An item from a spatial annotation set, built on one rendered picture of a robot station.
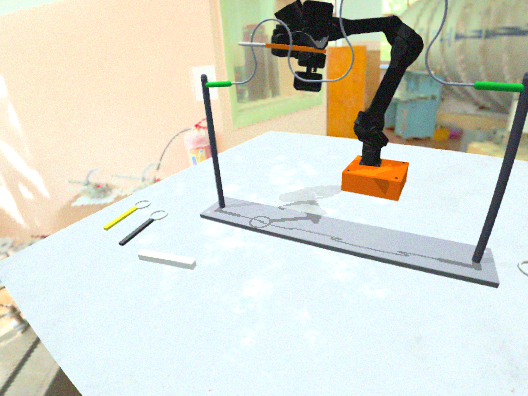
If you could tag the dark grey handle with wire loop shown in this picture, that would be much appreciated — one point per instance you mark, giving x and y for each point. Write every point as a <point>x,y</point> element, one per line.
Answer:
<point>142,227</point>

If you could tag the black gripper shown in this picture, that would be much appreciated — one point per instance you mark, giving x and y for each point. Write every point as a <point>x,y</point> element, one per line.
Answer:
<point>315,11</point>

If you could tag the white rectangular bar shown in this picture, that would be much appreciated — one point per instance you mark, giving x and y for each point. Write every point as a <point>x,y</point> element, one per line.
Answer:
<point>167,259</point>

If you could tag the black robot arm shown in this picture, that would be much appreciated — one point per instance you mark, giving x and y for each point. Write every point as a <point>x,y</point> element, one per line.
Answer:
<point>406,46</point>

